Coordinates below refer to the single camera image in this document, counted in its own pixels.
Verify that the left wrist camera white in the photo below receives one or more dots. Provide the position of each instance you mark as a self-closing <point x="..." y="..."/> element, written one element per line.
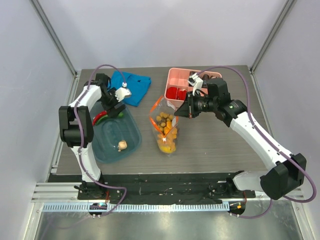
<point x="122" y="92"/>

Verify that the teal plastic food tray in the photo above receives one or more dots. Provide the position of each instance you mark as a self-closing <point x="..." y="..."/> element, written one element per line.
<point x="110" y="132"/>

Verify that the garlic bulb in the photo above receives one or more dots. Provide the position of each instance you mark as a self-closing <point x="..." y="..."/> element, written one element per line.
<point x="122" y="145"/>

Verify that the red rolled sock right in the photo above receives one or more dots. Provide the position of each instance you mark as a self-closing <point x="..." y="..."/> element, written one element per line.
<point x="181" y="94"/>

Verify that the orange ginger-like food piece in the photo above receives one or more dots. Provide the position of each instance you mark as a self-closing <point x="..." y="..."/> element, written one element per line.
<point x="168" y="139"/>

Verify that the yellow lemon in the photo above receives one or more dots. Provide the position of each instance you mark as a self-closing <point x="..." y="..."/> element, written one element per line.
<point x="167" y="149"/>

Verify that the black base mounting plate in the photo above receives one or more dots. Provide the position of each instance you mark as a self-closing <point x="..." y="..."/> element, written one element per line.
<point x="164" y="189"/>

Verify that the red chili pepper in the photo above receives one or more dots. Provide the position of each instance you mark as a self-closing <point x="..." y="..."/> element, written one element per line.
<point x="99" y="115"/>

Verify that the black rolled sock middle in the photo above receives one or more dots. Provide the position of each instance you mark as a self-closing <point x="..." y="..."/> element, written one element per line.
<point x="205" y="77"/>

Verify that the pink compartment organizer box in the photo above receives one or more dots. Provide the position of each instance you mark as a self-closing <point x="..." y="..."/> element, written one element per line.
<point x="178" y="77"/>

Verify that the blue folded cloth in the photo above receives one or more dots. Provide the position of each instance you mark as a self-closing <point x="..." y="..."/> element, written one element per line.
<point x="137" y="84"/>

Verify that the aluminium frame post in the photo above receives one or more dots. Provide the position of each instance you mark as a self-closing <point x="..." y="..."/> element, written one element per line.
<point x="53" y="35"/>
<point x="284" y="13"/>

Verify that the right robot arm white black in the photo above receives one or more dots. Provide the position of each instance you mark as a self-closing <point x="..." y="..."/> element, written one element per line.
<point x="281" y="176"/>

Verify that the clear zip bag orange zipper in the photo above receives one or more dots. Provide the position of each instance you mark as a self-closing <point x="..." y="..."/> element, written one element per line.
<point x="162" y="105"/>

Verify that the right aluminium frame post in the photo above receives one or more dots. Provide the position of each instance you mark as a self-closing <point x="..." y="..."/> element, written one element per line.
<point x="284" y="13"/>

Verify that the slotted cable duct rail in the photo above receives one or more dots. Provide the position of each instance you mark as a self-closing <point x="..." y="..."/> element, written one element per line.
<point x="94" y="207"/>

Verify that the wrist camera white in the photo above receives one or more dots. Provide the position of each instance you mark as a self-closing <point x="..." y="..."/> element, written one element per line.
<point x="122" y="92"/>
<point x="196" y="82"/>

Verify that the green chili pepper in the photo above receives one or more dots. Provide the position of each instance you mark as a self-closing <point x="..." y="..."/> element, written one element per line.
<point x="106" y="117"/>

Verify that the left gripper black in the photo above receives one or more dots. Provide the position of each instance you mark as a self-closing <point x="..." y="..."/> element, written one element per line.
<point x="111" y="110"/>

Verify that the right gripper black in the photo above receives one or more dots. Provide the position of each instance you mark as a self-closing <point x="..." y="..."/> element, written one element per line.
<point x="190" y="107"/>

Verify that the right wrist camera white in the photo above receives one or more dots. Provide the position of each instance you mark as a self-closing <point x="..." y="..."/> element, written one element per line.
<point x="196" y="82"/>

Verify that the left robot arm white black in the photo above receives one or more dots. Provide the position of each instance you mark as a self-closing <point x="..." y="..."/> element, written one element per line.
<point x="76" y="129"/>

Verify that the left aluminium frame post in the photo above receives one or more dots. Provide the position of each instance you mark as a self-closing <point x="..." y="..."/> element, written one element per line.
<point x="53" y="35"/>

